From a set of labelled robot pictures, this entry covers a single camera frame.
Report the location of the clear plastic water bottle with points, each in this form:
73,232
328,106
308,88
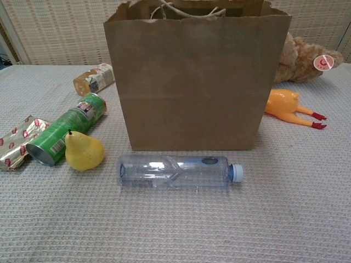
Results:
192,175

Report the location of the yellow lemon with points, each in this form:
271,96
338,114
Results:
85,153

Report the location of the green chips can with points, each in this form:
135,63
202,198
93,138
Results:
68,120

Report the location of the gold red snack packet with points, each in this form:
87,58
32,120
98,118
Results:
16,142

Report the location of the brown paper shopping bag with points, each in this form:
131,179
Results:
192,82

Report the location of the amber tea bottle with label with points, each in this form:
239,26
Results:
96,78

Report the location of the white woven tablecloth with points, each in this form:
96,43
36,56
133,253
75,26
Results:
219,219

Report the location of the orange rubber chicken toy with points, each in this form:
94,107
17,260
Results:
282,104

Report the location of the brown teddy bear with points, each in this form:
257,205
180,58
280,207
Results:
299,60

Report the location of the woven folding screen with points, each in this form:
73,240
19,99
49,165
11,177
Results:
60,33

